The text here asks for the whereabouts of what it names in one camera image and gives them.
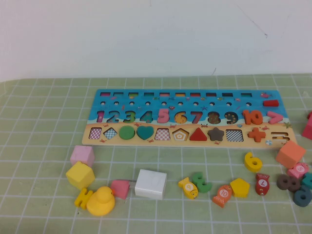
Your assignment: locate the yellow wooden number six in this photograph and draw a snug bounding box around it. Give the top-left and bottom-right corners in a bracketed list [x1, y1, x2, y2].
[244, 152, 263, 173]

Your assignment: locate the teal wooden heart piece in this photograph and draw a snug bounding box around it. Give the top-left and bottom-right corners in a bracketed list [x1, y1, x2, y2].
[136, 126, 155, 141]

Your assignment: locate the green wooden circle piece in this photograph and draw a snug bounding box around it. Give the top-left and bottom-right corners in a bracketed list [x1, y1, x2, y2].
[118, 126, 136, 141]

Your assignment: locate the red wooden triangle piece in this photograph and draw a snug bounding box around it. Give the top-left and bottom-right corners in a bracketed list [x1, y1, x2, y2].
[189, 126, 208, 142]

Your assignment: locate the brown wooden star piece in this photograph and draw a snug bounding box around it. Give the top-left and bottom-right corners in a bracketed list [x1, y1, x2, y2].
[207, 127, 225, 142]

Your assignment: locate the pink wooden trapezoid piece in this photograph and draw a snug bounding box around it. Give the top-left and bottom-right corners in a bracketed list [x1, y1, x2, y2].
[110, 179, 129, 200]

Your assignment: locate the wooden number shape puzzle board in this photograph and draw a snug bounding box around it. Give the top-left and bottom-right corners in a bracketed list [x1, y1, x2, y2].
[81, 89, 297, 148]

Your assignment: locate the yellow wooden pentagon piece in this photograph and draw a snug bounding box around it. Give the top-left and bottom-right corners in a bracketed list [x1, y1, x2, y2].
[230, 177, 251, 198]

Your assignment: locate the pink wooden number five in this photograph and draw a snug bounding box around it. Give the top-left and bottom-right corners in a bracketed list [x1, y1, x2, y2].
[157, 108, 171, 124]

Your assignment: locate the white charger plug block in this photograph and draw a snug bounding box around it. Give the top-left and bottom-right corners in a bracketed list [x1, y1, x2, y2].
[128, 169, 168, 200]

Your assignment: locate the yellow wooden fish nine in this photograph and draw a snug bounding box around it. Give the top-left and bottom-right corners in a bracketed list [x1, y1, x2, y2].
[177, 177, 199, 199]

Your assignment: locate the pink wooden cube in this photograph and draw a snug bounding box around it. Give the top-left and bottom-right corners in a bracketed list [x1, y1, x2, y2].
[70, 145, 95, 169]

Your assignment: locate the green wooden number three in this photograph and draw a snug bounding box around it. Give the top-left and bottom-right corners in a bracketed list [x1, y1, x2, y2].
[192, 172, 213, 194]

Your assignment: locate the orange wooden number ten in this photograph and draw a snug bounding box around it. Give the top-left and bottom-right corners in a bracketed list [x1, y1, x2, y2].
[242, 109, 264, 125]

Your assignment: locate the yellow wooden cube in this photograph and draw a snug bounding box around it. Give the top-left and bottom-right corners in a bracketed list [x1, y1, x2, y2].
[65, 160, 96, 191]

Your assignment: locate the green checked tablecloth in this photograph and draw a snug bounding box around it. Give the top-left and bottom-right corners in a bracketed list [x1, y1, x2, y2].
[0, 73, 312, 234]

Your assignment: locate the orange wooden fish ten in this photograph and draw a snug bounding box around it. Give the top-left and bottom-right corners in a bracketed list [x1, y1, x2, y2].
[212, 184, 233, 208]

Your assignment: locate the orange wooden plus sign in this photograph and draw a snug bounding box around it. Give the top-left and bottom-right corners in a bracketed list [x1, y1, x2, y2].
[247, 127, 266, 143]

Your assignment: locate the yellow rubber duck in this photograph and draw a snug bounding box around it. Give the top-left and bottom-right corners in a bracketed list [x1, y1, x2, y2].
[86, 186, 116, 217]

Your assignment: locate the yellow wooden letter H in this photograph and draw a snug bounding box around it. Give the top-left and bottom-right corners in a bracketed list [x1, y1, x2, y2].
[74, 188, 94, 210]

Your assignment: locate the pink wooden greater-than sign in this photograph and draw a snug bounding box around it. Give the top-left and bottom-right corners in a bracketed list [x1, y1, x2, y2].
[267, 111, 284, 124]

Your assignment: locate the red wooden fish seven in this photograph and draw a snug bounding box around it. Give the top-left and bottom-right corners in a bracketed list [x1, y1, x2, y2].
[255, 173, 270, 196]

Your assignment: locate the orange wooden cube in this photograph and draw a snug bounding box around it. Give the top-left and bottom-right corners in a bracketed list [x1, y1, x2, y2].
[275, 140, 307, 169]

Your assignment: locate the brown wooden number eight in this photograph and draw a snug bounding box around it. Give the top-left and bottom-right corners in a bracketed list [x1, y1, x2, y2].
[276, 174, 302, 192]

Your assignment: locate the pink wooden fish five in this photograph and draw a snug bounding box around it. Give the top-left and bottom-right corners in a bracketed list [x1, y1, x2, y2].
[287, 162, 310, 180]

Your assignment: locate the red wooden block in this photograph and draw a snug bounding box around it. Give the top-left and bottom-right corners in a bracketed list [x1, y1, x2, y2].
[301, 111, 312, 141]

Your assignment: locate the teal wooden number two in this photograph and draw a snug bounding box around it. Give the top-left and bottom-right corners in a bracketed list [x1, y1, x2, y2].
[301, 173, 312, 190]

